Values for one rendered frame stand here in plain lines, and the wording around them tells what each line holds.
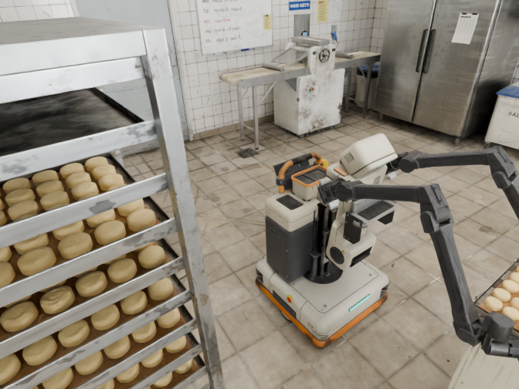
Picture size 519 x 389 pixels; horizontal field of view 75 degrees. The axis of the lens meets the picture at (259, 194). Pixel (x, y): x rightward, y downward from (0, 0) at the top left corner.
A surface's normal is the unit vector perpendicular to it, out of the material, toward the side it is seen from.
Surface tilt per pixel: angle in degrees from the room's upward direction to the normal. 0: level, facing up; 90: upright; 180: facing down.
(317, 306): 0
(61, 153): 90
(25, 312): 0
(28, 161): 90
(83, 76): 90
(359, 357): 0
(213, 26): 90
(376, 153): 42
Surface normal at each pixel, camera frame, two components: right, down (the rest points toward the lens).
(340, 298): -0.04, -0.85
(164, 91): 0.60, 0.40
